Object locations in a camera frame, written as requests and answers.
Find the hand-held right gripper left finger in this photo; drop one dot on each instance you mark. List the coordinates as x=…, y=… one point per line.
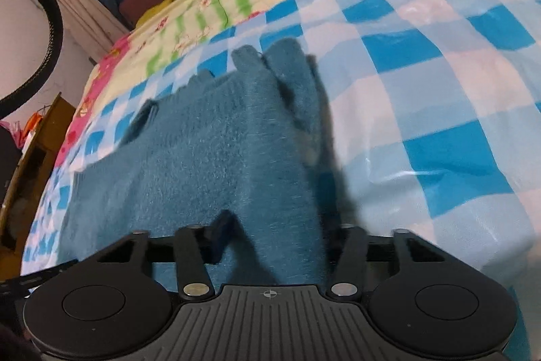
x=219, y=236

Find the teal knitted sweater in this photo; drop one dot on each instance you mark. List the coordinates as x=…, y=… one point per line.
x=211, y=141

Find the yellow cloth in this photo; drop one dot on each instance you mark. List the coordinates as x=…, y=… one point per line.
x=154, y=12

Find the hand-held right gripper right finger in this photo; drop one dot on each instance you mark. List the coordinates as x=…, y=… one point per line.
x=348, y=242

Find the blue checked plastic sheet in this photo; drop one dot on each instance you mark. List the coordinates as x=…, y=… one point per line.
x=443, y=90

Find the wooden desk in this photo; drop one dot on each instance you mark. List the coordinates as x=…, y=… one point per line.
x=50, y=132

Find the pink plastic bag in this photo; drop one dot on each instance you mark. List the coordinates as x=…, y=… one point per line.
x=15, y=131

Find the orange plastic bag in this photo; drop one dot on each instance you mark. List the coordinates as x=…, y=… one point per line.
x=34, y=122

